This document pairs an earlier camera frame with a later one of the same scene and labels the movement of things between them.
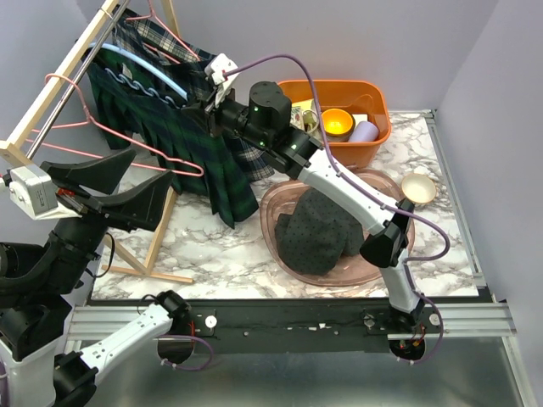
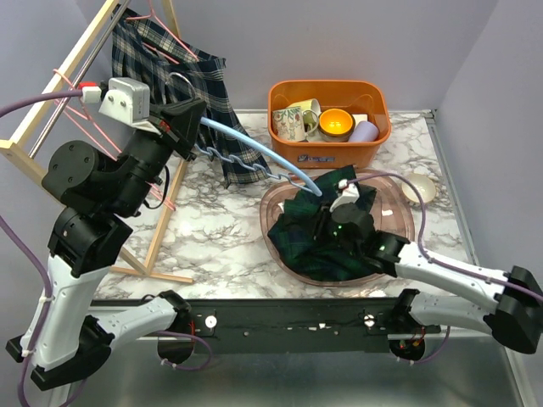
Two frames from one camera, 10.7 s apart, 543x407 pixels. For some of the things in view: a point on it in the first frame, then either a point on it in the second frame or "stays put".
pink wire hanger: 99,156 → 95,125
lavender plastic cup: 365,131 stays put
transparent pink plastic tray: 350,270 stays put
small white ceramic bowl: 419,187 stays put
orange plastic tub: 366,100 stays put
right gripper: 203,119 → 320,228
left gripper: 140,205 → 180,131
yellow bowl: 338,125 stays put
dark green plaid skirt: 138,112 → 305,234
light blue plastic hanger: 143,65 → 260,149
